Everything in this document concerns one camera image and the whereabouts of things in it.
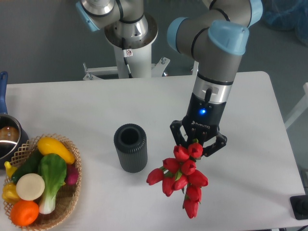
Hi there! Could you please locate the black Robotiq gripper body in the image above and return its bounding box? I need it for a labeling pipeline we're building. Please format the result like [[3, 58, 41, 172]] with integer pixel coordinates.
[[182, 94, 226, 144]]

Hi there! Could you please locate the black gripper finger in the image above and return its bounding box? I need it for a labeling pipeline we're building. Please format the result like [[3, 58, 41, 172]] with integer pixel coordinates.
[[170, 120, 188, 147], [203, 133, 227, 157]]

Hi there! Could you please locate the dark grey ribbed vase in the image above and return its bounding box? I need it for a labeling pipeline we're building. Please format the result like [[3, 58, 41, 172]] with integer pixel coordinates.
[[114, 124, 148, 173]]

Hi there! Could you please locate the red tulip bouquet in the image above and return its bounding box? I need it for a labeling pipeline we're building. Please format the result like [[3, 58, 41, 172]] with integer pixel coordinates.
[[146, 139, 208, 218]]

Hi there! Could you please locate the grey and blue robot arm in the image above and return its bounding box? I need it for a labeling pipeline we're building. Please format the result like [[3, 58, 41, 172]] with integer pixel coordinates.
[[76, 0, 263, 157]]

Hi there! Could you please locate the black device at table edge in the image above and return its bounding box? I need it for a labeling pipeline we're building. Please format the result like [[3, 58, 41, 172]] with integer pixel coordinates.
[[290, 195, 308, 220]]

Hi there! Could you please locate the magenta radish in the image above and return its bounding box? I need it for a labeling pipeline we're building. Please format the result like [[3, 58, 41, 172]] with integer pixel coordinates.
[[64, 165, 79, 185]]

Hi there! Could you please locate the green bok choy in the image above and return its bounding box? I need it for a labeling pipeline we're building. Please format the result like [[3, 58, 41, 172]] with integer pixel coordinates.
[[38, 154, 67, 215]]

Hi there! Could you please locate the yellow squash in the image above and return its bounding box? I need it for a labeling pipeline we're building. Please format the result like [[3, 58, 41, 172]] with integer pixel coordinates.
[[37, 137, 75, 165]]

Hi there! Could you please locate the blue mesh bag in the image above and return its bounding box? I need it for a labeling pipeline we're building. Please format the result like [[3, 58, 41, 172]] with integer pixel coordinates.
[[262, 0, 308, 46]]

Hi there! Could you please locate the woven wicker basket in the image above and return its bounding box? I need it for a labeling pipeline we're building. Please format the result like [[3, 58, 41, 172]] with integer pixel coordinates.
[[10, 134, 82, 231]]

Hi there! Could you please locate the dark green cucumber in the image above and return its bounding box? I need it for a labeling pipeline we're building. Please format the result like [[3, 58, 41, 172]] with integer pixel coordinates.
[[11, 149, 43, 184]]

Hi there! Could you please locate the dark blue saucepan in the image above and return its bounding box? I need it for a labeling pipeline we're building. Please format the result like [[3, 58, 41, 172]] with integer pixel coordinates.
[[0, 71, 28, 170]]

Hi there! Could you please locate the yellow banana tip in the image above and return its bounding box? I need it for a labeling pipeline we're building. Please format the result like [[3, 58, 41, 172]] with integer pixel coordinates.
[[4, 161, 17, 178]]

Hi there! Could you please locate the orange fruit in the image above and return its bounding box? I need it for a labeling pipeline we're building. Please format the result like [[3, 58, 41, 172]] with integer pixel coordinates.
[[10, 200, 39, 226]]

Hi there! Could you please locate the yellow bell pepper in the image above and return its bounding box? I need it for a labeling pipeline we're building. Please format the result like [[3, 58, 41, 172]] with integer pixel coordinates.
[[2, 182, 21, 204]]

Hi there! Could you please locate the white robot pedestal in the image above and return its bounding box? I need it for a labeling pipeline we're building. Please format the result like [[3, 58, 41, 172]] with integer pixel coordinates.
[[83, 13, 170, 80]]

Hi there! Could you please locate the black cable on pedestal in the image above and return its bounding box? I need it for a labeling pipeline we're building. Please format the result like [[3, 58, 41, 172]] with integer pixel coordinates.
[[121, 37, 133, 78]]

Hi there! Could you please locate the white furniture frame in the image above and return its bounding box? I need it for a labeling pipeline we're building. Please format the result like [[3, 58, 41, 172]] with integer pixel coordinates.
[[284, 82, 308, 129]]

